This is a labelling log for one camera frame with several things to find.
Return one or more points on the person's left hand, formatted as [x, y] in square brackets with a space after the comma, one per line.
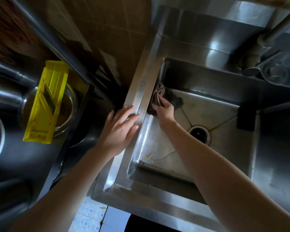
[116, 135]

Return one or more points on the person's right hand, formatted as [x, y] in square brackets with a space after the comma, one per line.
[164, 113]

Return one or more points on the person's right fingers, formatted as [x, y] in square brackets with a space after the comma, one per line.
[159, 102]

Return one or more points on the person's left thumb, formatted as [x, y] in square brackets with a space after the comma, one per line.
[109, 117]

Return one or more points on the person's left middle finger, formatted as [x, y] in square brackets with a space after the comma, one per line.
[129, 119]

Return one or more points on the grey dish cloth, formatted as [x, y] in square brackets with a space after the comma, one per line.
[157, 96]

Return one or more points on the person's right forearm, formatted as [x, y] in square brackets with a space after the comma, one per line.
[222, 181]

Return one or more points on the person's left forearm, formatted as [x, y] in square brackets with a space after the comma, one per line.
[55, 190]

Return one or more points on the black steel wool scrubber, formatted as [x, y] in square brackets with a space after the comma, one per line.
[172, 99]

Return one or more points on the glass bowl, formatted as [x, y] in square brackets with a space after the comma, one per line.
[65, 111]

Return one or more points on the stainless steel sink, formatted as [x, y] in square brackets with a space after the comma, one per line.
[198, 128]

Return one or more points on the round sink drain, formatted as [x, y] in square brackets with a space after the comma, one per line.
[199, 134]

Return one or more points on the yellow plastic slicer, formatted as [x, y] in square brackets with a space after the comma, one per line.
[46, 103]

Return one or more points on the black sponge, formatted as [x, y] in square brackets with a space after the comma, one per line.
[246, 117]

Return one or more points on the steel pot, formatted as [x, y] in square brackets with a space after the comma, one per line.
[4, 94]

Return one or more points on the steel faucet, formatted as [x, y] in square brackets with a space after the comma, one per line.
[268, 45]

